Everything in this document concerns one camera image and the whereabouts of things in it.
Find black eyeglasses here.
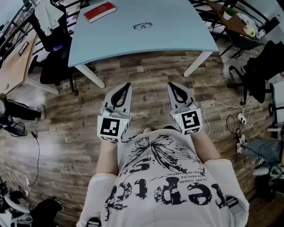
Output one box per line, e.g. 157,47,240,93
133,22,153,31

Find thin black floor cable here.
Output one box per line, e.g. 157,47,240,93
28,130,41,187

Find red hardcover book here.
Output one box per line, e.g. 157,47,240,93
83,2,117,23

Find person's white printed shirt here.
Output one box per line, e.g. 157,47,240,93
76,128,250,227

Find grey shoulder strap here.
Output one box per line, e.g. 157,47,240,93
225,196,244,217

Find light wooden desk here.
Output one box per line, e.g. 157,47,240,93
0,33,59,95

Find white cable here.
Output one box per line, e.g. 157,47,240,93
203,101,245,136

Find grey cloth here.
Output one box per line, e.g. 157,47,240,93
35,1,65,36

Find black office chair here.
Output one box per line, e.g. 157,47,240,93
28,4,79,96

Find person's left forearm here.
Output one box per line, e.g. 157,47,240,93
95,138,119,178

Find green potted plant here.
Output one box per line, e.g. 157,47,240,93
223,6,237,17

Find person's right forearm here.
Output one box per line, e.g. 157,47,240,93
190,132,221,164

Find black swivel chair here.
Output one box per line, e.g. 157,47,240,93
227,40,284,106

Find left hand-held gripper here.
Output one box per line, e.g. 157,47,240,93
97,83,133,143

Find white table leg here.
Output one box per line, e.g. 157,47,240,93
183,51,213,78
75,64,106,89

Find black round device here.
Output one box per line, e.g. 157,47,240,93
0,121,28,137

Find black picture frame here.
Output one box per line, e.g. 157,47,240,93
18,41,29,56

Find brown wooden table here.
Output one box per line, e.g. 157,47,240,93
206,0,264,39

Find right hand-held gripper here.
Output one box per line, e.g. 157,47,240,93
167,82,202,136

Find black bag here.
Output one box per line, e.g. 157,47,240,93
30,198,64,227

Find grey bag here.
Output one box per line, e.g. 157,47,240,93
245,138,284,164

